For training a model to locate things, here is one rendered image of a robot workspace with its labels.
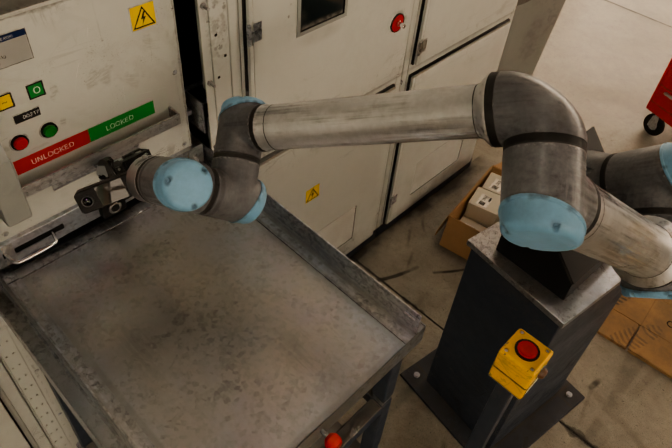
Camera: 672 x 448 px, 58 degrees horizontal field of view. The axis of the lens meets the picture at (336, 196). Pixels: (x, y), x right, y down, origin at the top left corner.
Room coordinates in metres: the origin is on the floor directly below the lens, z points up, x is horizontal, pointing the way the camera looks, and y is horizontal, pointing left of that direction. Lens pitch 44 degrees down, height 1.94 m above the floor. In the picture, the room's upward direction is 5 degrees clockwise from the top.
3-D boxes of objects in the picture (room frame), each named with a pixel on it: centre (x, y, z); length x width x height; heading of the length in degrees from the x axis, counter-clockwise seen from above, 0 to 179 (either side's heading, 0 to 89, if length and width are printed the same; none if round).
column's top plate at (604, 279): (1.10, -0.61, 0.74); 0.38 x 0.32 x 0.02; 131
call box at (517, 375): (0.68, -0.41, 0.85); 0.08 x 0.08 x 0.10; 49
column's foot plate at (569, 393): (1.10, -0.61, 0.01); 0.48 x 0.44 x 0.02; 131
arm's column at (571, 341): (1.10, -0.61, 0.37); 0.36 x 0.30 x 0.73; 131
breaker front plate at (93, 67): (0.98, 0.53, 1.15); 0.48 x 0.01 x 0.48; 139
